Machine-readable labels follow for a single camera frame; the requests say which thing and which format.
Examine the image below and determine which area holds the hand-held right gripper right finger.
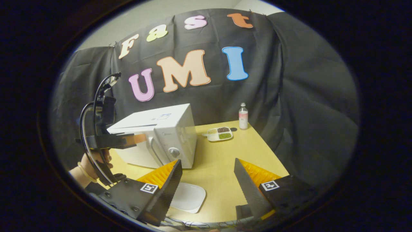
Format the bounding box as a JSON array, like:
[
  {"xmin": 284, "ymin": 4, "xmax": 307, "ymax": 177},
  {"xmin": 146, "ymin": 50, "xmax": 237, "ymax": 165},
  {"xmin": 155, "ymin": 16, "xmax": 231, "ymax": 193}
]
[{"xmin": 234, "ymin": 158, "xmax": 322, "ymax": 223}]

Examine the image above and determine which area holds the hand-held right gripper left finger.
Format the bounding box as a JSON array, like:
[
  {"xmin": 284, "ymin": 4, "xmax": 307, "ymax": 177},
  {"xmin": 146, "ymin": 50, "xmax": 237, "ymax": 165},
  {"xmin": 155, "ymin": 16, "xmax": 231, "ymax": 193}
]
[{"xmin": 97, "ymin": 159, "xmax": 183, "ymax": 227}]

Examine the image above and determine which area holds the white microwave oven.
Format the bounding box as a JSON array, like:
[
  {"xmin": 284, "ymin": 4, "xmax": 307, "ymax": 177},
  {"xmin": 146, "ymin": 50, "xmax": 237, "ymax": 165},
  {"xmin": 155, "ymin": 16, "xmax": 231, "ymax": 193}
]
[{"xmin": 107, "ymin": 103, "xmax": 198, "ymax": 169}]

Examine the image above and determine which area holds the white square plate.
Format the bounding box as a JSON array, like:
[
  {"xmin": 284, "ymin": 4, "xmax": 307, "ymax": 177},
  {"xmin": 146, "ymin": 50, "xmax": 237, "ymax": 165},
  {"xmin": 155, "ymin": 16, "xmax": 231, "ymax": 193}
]
[{"xmin": 170, "ymin": 182, "xmax": 206, "ymax": 214}]

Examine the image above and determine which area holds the white divided grain dish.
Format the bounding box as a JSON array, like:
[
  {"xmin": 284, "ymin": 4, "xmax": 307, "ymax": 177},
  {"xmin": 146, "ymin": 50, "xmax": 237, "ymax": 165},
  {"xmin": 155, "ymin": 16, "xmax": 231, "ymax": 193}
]
[{"xmin": 206, "ymin": 127, "xmax": 233, "ymax": 142}]

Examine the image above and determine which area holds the clear bottle with pink label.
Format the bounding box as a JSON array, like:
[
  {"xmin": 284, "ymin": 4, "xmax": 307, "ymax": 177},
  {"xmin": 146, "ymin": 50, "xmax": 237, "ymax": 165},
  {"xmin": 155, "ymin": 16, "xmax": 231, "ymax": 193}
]
[{"xmin": 239, "ymin": 103, "xmax": 248, "ymax": 130}]

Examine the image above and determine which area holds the black backdrop cloth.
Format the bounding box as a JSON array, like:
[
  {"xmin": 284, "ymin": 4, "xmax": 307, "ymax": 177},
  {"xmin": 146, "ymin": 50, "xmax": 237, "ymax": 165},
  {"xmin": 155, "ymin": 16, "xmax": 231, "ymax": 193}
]
[{"xmin": 51, "ymin": 8, "xmax": 360, "ymax": 194}]

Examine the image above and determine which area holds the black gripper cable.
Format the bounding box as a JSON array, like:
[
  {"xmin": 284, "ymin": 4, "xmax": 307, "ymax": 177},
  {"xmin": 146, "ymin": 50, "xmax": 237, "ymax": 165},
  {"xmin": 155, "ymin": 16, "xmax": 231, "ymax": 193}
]
[{"xmin": 79, "ymin": 72, "xmax": 122, "ymax": 187}]

